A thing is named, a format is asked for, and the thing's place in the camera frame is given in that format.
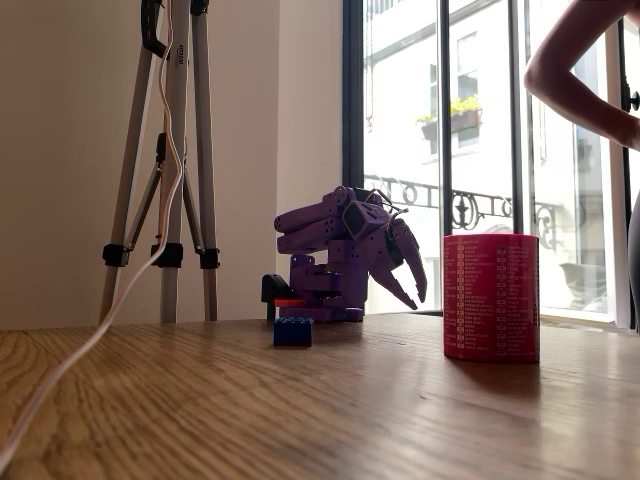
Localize white and orange cable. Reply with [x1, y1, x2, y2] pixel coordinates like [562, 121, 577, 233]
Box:
[0, 0, 185, 469]

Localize dark window frame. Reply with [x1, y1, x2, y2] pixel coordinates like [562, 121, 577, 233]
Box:
[342, 0, 640, 331]

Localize robot arm servo wires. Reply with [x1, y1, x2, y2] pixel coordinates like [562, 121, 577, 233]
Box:
[367, 187, 409, 221]

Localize black ornate balcony railing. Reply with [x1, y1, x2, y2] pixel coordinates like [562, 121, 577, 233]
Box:
[363, 173, 566, 251]

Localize black clamp with orange lever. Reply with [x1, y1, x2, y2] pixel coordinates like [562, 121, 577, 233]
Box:
[260, 273, 306, 321]

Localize flower box with yellow flowers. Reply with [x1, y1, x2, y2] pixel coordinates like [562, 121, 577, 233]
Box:
[415, 94, 484, 142]

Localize blue toy brick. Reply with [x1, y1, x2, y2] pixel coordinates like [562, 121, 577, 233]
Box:
[272, 316, 315, 347]

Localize grey camera tripod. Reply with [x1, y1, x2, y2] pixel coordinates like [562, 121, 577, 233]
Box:
[98, 0, 221, 324]

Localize red printed cup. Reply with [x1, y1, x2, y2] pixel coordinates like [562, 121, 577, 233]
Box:
[442, 233, 541, 365]

